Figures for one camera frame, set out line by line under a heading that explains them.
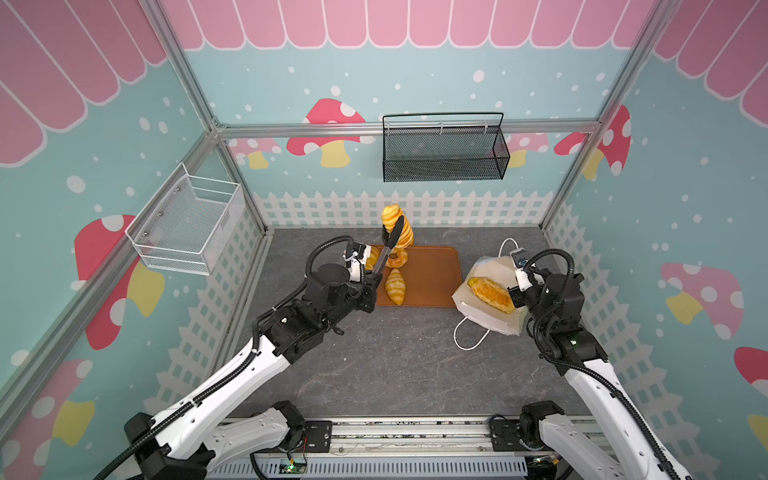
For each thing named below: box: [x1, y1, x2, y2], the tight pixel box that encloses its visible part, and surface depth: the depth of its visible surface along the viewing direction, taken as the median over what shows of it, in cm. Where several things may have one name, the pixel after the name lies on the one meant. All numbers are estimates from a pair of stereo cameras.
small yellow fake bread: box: [385, 268, 406, 306], surface depth 101 cm
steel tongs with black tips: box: [373, 215, 404, 277], surface depth 73 cm
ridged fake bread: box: [381, 203, 414, 249], surface depth 73 cm
